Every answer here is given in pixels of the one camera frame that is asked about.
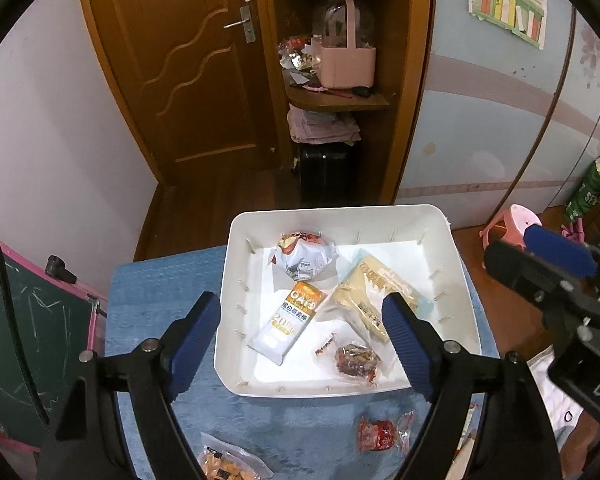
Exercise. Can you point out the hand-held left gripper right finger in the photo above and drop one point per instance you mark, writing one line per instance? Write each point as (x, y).
(405, 345)

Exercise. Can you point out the crumpled silver snack packet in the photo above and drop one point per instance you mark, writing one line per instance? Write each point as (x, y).
(305, 260)

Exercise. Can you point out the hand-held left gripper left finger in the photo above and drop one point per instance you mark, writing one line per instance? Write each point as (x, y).
(195, 345)

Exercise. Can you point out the white orange snack bar packet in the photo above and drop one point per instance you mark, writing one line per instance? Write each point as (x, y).
(285, 330)

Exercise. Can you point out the pink basket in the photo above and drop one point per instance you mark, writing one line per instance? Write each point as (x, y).
(347, 65)

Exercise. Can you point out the clear plastic dome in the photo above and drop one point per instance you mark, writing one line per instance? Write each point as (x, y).
(330, 20)

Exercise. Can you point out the green chalkboard pink frame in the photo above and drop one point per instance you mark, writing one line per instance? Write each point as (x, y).
(30, 320)

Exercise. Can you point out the dark nut snack clear wrapper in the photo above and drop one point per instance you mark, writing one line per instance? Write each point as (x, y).
(357, 360)

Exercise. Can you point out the pale blue wardrobe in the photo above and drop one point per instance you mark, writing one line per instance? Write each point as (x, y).
(480, 135)

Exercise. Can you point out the small dark tool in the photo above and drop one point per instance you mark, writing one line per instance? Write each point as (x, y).
(362, 91)

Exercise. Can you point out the wall poster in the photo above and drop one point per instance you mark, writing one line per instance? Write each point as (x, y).
(510, 0)

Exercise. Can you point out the folded pink cloth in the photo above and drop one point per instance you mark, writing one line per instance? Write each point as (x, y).
(320, 125)

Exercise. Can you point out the black knob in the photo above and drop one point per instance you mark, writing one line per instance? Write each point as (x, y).
(60, 267)

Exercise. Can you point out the green bag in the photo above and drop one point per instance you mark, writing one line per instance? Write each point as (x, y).
(587, 190)

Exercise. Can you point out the pink plastic stool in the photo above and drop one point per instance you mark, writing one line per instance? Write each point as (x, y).
(515, 220)

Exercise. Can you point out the wooden shelf unit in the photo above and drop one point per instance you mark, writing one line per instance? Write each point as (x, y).
(405, 85)

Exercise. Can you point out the pile of shiny wrappers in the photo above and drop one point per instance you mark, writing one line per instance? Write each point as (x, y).
(295, 52)

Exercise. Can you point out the white cloth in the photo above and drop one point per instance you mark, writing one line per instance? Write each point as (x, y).
(550, 400)

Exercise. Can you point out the pale yellow snack packet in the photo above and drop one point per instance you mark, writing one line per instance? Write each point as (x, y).
(365, 290)

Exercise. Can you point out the black suitcase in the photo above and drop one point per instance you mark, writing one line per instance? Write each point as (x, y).
(327, 175)

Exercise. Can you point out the orange cracker clear packet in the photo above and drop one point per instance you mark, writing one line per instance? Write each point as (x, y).
(225, 467)

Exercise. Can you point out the white plastic tray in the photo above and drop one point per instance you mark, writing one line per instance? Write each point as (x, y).
(260, 230)

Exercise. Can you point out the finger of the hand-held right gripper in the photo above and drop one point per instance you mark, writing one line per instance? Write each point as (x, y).
(525, 272)
(560, 250)

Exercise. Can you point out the blue table cloth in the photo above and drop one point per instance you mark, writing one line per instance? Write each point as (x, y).
(155, 300)

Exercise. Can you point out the small dark red snack packet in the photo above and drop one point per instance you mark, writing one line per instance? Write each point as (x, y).
(380, 435)

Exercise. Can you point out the brown wooden door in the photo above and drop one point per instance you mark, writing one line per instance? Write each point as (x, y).
(180, 85)

